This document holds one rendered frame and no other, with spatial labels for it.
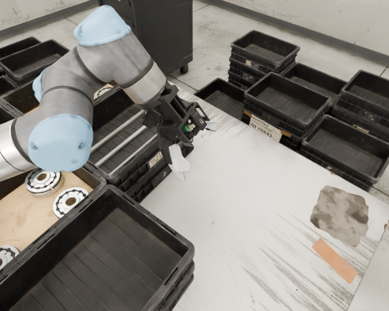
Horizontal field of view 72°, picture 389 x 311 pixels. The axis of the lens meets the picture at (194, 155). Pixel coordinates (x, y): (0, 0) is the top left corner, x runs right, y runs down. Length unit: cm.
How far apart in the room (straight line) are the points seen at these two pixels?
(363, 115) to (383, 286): 93
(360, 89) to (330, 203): 115
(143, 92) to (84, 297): 51
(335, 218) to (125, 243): 68
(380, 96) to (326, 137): 46
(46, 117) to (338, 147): 158
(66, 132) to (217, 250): 64
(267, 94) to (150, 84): 136
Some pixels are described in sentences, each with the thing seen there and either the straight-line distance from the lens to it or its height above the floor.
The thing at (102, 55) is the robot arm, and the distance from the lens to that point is 46.
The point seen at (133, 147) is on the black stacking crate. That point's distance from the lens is 97.
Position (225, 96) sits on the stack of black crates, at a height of 27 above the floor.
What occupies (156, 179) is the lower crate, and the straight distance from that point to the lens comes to 97.
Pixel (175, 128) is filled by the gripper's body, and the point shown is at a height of 118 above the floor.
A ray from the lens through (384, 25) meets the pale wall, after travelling 345.
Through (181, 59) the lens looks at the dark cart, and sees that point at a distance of 263.
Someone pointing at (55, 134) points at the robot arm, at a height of 130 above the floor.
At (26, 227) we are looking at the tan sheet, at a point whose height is 83.
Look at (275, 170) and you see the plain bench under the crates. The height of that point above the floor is 70.
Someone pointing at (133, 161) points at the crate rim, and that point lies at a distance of 80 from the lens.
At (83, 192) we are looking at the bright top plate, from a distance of 86.
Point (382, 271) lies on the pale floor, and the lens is 190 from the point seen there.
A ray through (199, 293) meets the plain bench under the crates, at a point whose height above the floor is 70.
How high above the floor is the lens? 153
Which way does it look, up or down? 50 degrees down
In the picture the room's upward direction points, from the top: straight up
